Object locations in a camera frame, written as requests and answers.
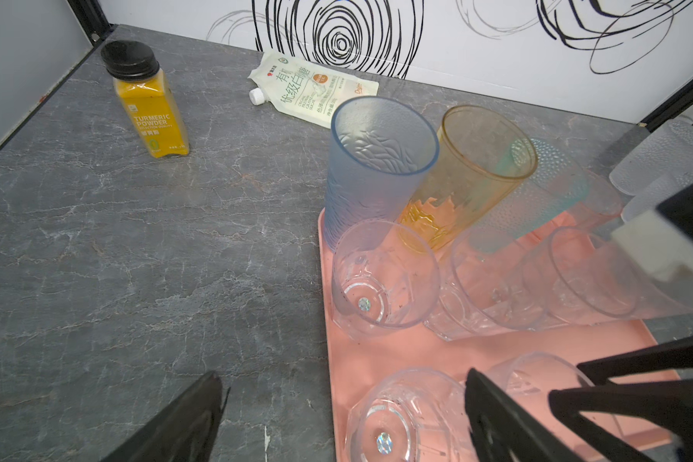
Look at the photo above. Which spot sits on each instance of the pink plastic tray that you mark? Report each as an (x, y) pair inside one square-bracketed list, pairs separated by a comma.
[(356, 367)]

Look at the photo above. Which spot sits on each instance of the clear faceted glass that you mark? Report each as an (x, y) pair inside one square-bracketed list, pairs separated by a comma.
[(530, 378)]

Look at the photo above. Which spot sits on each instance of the yellow spice jar black lid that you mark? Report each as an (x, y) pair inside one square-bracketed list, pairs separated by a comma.
[(144, 93)]

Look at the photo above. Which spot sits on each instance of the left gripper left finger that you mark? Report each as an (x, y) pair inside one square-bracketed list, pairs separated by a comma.
[(185, 430)]

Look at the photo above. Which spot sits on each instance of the amber yellow plastic cup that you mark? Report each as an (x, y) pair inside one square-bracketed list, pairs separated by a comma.
[(483, 158)]

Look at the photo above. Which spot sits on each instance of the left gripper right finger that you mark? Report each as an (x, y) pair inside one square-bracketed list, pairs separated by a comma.
[(501, 430)]

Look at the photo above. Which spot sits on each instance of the clear ribbed plastic cup front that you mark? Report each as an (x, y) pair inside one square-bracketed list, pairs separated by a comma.
[(385, 279)]

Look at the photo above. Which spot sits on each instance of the white green sugar pouch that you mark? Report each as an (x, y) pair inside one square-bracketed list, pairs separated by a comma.
[(304, 90)]

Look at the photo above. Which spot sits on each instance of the clear short glass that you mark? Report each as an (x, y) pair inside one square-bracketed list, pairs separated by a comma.
[(577, 278), (481, 294)]

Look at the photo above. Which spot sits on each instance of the teal green plastic cup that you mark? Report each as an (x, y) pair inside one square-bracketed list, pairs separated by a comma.
[(558, 183)]

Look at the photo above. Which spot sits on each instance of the clear ribbed plastic cup back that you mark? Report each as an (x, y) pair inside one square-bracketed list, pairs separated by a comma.
[(413, 415)]

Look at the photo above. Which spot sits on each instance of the frosted white plastic cup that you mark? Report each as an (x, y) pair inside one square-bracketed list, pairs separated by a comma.
[(669, 148)]

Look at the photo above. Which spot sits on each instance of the clear ribbed plastic cup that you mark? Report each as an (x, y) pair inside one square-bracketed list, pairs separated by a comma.
[(413, 415), (385, 279)]

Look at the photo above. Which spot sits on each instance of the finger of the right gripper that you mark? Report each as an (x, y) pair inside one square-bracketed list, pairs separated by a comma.
[(667, 404), (670, 356)]

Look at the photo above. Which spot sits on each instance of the blue textured plastic cup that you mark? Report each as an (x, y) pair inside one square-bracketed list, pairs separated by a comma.
[(379, 153)]

